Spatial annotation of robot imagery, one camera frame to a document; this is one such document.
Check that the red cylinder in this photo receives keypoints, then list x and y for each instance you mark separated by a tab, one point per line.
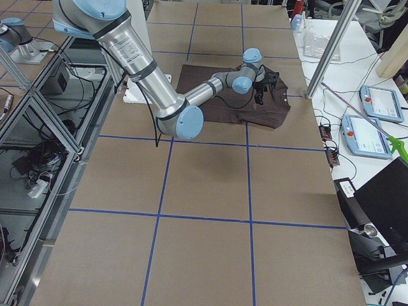
298	8

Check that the far teach pendant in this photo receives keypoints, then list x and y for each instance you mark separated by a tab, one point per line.
381	103

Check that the black monitor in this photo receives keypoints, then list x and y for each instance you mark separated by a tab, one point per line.
384	200

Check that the clear plastic bag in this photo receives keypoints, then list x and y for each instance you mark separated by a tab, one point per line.
314	44

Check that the reacher grabber tool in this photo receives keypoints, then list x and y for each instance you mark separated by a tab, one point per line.
397	145

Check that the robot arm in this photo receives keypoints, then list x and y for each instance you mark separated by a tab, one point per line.
14	33
178	115

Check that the near teach pendant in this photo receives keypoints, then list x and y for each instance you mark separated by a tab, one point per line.
363	139

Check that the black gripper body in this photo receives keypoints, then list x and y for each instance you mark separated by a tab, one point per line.
262	87

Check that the steel cup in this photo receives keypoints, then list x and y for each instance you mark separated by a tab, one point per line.
367	230

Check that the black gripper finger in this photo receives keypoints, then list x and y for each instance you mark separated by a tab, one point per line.
259	97

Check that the aluminium frame post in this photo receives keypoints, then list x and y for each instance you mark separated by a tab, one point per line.
336	37

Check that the dark brown t-shirt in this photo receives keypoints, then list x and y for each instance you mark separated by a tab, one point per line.
229	105

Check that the white power strip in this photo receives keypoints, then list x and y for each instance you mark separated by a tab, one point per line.
38	188

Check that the white metal base plate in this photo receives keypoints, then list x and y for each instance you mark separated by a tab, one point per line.
132	94

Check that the teach pendant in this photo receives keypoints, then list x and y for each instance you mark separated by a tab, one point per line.
381	103
363	139

